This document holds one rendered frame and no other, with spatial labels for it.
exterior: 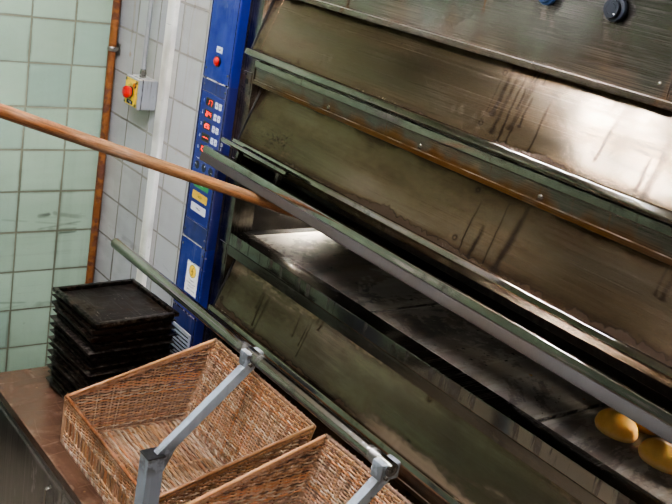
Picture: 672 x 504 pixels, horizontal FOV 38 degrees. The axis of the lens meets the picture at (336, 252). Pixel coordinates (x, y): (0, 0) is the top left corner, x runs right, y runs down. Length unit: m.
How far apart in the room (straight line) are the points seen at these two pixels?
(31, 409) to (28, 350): 0.81
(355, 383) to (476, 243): 0.58
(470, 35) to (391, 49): 0.26
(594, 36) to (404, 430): 1.02
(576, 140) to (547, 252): 0.24
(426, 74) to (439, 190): 0.27
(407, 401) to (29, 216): 1.77
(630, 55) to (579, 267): 0.41
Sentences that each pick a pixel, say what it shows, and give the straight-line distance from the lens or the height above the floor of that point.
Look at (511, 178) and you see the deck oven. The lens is 2.05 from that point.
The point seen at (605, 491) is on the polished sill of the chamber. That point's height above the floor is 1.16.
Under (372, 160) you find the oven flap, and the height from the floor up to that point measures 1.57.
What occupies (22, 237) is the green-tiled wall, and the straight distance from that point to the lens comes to 3.65.
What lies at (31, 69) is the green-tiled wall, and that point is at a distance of 3.49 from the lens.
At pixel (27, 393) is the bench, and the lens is 3.15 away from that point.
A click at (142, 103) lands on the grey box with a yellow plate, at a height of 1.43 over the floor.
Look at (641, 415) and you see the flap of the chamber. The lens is 1.72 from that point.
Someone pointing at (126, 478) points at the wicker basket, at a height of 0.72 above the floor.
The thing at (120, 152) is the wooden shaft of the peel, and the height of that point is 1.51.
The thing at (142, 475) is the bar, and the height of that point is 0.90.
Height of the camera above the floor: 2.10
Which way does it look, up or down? 18 degrees down
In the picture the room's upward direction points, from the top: 11 degrees clockwise
